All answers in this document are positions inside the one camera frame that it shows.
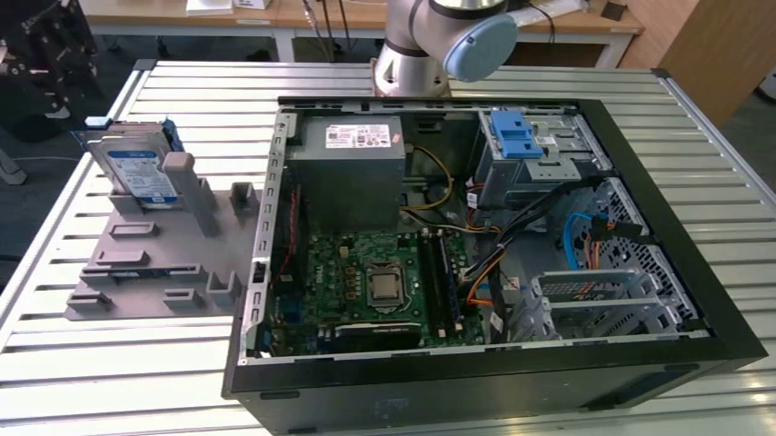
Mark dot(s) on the silver CPU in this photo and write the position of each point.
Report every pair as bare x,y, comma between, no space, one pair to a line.
384,288

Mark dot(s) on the blue plastic latch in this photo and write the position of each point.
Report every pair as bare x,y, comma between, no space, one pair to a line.
515,136

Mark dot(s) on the black PC case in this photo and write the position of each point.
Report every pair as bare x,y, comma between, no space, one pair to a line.
424,399

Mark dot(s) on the RAM stick on rack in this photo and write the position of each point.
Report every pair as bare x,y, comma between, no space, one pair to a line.
138,272

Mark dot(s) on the metal disk bay cage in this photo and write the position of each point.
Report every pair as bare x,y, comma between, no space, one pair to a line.
606,305

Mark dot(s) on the hard disk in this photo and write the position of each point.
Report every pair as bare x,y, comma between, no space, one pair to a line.
136,177

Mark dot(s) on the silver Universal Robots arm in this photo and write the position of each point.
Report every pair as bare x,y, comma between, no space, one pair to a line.
411,68

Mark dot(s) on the black graphics card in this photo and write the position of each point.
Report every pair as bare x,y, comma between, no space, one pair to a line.
375,336

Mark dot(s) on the installed RAM stick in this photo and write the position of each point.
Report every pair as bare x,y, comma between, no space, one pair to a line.
451,290

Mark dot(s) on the small white box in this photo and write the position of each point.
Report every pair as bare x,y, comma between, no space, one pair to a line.
251,3

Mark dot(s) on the white table leg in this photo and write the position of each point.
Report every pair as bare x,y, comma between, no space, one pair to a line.
12,175

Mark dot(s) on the grey power supply unit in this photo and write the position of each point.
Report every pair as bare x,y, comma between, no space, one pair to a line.
344,191

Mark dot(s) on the black office chair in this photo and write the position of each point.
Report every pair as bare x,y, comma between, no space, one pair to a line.
29,129

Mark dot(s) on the grey parts rack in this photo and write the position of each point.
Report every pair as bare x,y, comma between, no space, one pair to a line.
150,300

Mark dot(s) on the wooden desk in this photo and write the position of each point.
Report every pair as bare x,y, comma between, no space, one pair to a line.
181,20

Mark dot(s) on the wooden cabinet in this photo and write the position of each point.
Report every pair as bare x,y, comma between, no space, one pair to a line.
714,45

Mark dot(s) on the metal optical drive cage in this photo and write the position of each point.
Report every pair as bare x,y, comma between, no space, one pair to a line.
515,181

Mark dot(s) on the green motherboard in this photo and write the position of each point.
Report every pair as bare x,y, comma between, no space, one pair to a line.
329,259

